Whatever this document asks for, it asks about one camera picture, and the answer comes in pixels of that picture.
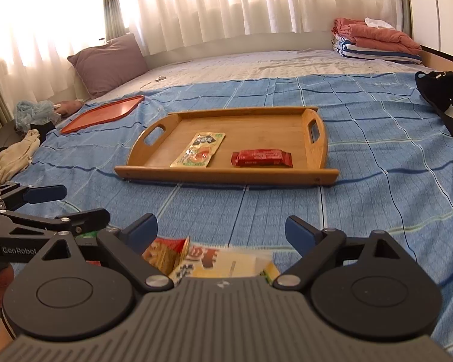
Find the red plastic tray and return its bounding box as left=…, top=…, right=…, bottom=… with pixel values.
left=60, top=95, right=145, bottom=135

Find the folded salmon pink blanket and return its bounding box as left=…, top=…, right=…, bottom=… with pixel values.
left=332, top=17, right=422, bottom=54

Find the orange snack packet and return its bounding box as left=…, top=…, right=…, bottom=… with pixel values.
left=141, top=236, right=191, bottom=276

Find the dark object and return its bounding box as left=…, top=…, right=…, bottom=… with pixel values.
left=29, top=121, right=57, bottom=142

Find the white wardrobe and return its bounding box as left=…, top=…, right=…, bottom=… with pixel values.
left=404, top=0, right=453, bottom=65

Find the white sheer curtain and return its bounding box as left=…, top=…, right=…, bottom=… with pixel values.
left=113, top=0, right=404, bottom=57
left=0, top=0, right=110, bottom=84

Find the black cap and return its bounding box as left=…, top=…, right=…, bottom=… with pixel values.
left=415, top=70, right=453, bottom=142

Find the purple pillow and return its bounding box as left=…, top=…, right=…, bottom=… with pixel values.
left=67, top=33, right=149, bottom=99

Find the blue plastic bag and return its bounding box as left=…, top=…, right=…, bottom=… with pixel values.
left=14, top=100, right=57, bottom=131

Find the wooden tray with handles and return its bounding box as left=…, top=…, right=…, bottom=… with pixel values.
left=114, top=106, right=340, bottom=187

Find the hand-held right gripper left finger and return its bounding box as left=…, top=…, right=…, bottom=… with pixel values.
left=32, top=213, right=174, bottom=293

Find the red snack bar packet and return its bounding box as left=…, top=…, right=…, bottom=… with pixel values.
left=231, top=149, right=293, bottom=167

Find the blue checked blanket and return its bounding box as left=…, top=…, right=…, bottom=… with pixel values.
left=0, top=70, right=453, bottom=351

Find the white snack packet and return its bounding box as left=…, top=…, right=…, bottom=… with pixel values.
left=170, top=245, right=274, bottom=285

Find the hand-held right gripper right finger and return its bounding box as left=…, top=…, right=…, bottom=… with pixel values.
left=272, top=215, right=419, bottom=292

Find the white patterned bed sheet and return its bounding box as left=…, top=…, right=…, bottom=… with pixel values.
left=87, top=47, right=423, bottom=102

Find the wooden bed frame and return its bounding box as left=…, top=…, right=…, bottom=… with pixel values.
left=419, top=44, right=453, bottom=73

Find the grey green curtain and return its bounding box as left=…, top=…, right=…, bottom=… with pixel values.
left=396, top=0, right=414, bottom=36

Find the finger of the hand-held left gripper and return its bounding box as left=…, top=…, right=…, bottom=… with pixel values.
left=0, top=207, right=110, bottom=237
left=0, top=183, right=68, bottom=212

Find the person's left hand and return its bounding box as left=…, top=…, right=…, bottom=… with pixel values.
left=0, top=263, right=15, bottom=308

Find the white folded cloth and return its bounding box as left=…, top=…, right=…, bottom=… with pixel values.
left=364, top=17, right=395, bottom=30

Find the beige cloth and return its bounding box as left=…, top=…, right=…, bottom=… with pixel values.
left=0, top=128, right=42, bottom=188

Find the brown plush toy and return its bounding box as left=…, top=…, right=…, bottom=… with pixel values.
left=53, top=99, right=84, bottom=117

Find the folded blue striped towel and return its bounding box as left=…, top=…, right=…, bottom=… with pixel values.
left=331, top=34, right=423, bottom=65

